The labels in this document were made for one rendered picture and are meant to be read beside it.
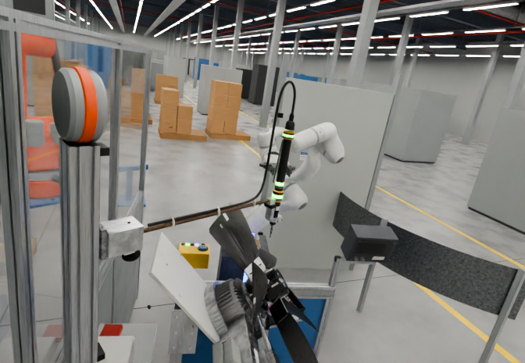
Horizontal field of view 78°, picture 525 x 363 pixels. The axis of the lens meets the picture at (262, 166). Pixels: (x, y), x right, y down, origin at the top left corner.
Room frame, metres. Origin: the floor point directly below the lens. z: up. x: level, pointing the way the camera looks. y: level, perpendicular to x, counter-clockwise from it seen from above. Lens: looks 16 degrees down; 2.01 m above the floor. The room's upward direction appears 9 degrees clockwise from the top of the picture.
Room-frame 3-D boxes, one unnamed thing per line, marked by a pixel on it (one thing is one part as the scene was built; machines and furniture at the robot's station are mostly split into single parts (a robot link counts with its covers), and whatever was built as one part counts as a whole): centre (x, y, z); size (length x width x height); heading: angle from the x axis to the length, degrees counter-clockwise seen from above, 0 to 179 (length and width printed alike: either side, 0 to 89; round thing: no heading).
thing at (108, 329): (1.09, 0.52, 0.87); 0.08 x 0.08 x 0.02; 7
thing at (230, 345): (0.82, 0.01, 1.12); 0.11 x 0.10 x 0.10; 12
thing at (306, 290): (1.59, -0.10, 0.82); 0.90 x 0.04 x 0.08; 102
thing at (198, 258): (1.50, 0.29, 1.02); 0.16 x 0.10 x 0.11; 102
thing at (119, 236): (0.75, 0.35, 1.54); 0.10 x 0.07 x 0.08; 137
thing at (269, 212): (1.21, -0.07, 1.49); 0.09 x 0.07 x 0.10; 137
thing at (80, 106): (0.69, 0.41, 1.88); 0.17 x 0.15 x 0.16; 12
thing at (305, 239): (3.18, -0.62, 1.10); 1.21 x 0.05 x 2.20; 102
